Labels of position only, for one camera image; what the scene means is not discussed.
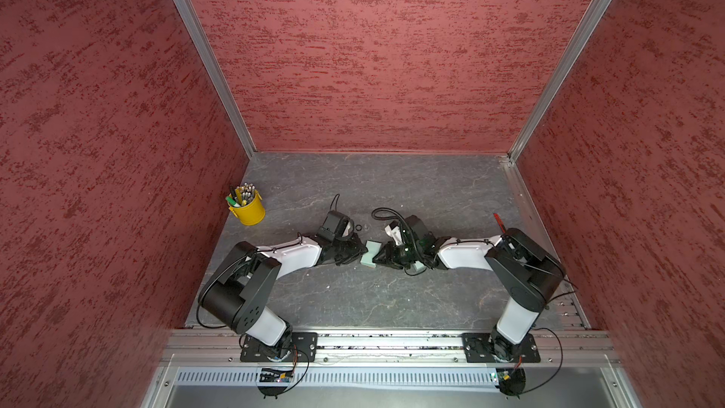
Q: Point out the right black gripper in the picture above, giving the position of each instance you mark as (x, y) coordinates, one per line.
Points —
(390, 258)

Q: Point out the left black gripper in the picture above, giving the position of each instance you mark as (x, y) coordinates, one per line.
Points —
(357, 250)

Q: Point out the pale green lift-off lid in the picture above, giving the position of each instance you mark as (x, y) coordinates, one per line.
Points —
(418, 267)

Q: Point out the pale green box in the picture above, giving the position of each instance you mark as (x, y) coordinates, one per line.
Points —
(372, 250)

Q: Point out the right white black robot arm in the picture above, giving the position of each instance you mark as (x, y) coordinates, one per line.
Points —
(530, 275)

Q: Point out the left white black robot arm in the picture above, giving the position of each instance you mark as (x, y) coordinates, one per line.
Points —
(238, 292)

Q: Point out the red marker pen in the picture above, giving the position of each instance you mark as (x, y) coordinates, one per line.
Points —
(500, 223)

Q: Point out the yellow pen cup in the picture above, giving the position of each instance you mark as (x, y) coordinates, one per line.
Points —
(251, 214)

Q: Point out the pens in cup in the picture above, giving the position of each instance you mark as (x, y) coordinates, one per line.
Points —
(241, 195)

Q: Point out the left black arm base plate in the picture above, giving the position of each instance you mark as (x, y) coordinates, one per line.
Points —
(294, 347)

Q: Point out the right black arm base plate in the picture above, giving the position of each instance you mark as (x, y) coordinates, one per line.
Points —
(484, 349)

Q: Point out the front aluminium rail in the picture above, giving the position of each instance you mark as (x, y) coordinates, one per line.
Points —
(340, 347)

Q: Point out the left aluminium corner post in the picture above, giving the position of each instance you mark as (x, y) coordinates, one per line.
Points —
(190, 19)

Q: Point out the aluminium corner post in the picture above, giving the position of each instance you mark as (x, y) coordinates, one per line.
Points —
(578, 41)
(190, 19)

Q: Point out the right aluminium corner post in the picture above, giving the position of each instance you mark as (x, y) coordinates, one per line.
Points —
(578, 41)

